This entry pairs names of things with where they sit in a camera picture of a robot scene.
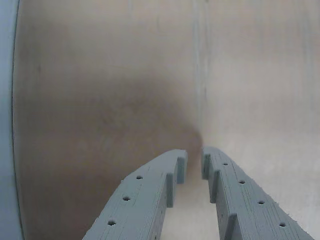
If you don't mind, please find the white table rim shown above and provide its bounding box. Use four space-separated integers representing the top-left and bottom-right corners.
0 0 25 240

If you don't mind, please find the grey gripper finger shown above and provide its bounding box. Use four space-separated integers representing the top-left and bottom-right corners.
83 149 189 240
201 146 317 240

